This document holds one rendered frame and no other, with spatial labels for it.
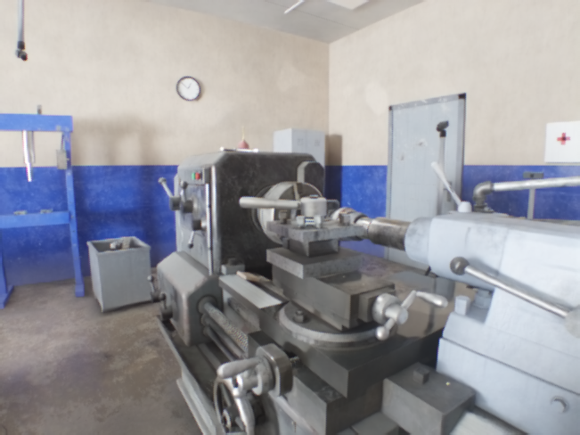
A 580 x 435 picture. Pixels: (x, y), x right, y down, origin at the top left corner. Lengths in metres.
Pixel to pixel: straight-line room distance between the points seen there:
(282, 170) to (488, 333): 1.04
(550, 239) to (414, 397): 0.35
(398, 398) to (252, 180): 0.99
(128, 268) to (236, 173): 2.14
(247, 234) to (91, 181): 3.34
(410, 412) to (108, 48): 4.64
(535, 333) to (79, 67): 4.64
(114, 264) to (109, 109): 2.08
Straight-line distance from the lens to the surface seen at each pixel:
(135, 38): 4.87
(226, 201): 1.35
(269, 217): 1.22
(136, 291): 3.40
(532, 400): 0.69
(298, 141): 4.87
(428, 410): 0.66
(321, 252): 0.77
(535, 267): 0.69
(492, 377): 0.71
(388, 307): 0.64
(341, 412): 0.67
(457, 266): 0.68
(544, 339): 0.68
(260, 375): 0.68
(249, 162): 1.38
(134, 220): 4.61
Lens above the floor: 1.26
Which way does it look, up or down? 8 degrees down
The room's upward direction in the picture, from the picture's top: straight up
